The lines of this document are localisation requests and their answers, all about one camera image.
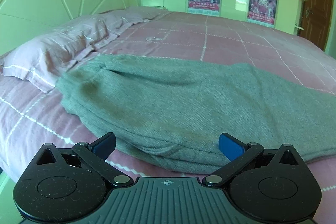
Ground grey sweat pants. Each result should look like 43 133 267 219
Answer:
56 55 335 174

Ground pink checked bed sheet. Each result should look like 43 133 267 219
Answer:
0 9 336 224

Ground pink checked pillow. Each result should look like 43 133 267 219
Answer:
1 7 168 93

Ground brown wooden door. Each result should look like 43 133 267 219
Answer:
299 0 333 50

